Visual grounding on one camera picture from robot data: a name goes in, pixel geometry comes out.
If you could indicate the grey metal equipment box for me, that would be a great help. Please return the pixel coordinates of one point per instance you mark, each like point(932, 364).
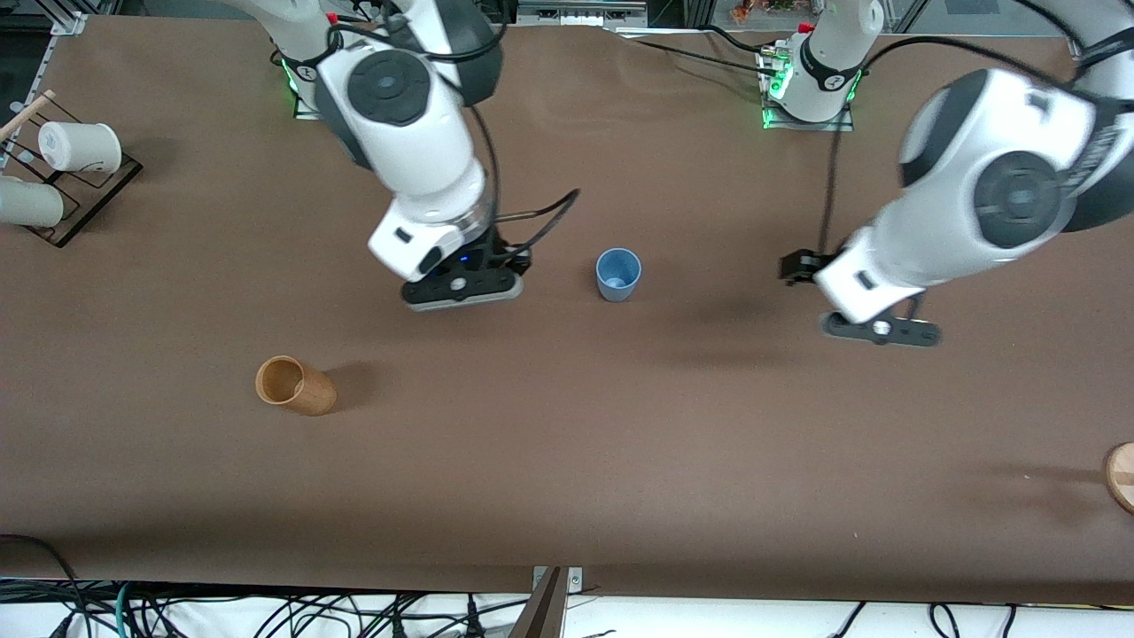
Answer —
point(580, 11)

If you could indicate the brown wooden cup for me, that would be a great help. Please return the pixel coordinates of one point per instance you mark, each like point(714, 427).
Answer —
point(314, 397)

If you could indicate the wooden rack stick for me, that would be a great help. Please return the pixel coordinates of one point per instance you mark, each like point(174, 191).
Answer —
point(27, 113)

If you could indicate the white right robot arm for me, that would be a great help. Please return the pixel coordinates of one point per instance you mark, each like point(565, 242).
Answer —
point(416, 133)

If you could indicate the dark slanted metal bar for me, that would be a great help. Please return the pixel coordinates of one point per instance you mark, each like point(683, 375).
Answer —
point(542, 611)

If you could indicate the orange green background item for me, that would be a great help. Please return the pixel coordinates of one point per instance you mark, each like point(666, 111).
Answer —
point(762, 9)

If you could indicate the blue plastic cup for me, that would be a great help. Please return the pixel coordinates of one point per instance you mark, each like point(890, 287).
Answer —
point(617, 288)

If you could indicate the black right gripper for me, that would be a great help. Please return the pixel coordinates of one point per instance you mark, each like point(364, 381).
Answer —
point(485, 255)

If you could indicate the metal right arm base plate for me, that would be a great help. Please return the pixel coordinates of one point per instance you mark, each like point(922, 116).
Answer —
point(306, 111)

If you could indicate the white cup with print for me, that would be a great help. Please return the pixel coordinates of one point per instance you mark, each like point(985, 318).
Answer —
point(84, 146)

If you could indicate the silver table edge bracket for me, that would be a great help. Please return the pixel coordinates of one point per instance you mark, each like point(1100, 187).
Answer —
point(574, 580)

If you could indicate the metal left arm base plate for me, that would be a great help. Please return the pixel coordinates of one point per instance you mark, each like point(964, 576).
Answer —
point(842, 126)

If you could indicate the round wooden board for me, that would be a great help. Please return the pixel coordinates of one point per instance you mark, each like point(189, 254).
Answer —
point(1123, 478)

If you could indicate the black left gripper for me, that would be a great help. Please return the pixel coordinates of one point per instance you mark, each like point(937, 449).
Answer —
point(800, 266)

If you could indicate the aluminium frame bracket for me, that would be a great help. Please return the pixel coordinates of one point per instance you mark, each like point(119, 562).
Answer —
point(71, 23)
point(1075, 49)

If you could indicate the plain white cup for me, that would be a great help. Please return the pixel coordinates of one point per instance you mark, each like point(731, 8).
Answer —
point(31, 204)

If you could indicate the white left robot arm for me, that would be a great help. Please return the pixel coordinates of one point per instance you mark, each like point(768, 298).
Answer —
point(974, 213)

